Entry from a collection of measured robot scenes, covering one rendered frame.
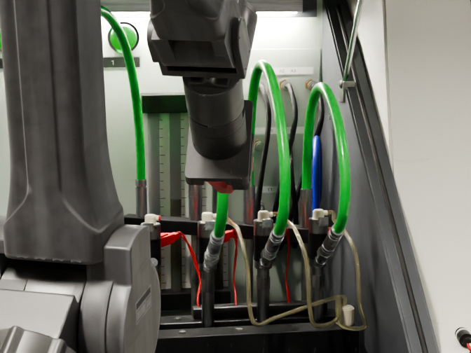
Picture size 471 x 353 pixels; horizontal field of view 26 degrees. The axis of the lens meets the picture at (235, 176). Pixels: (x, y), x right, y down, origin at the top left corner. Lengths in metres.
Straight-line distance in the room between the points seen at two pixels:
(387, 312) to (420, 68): 0.37
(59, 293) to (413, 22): 1.01
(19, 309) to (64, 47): 0.15
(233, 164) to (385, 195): 0.45
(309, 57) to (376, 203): 0.37
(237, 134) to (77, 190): 0.45
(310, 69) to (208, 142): 0.72
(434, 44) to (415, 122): 0.12
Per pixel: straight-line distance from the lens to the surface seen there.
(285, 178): 1.28
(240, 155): 1.04
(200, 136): 1.02
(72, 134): 0.59
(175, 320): 1.50
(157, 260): 1.43
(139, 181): 1.61
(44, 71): 0.58
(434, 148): 1.52
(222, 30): 0.89
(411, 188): 1.50
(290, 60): 1.71
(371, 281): 1.47
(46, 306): 0.61
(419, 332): 1.34
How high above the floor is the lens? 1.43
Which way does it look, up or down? 9 degrees down
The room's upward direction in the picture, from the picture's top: straight up
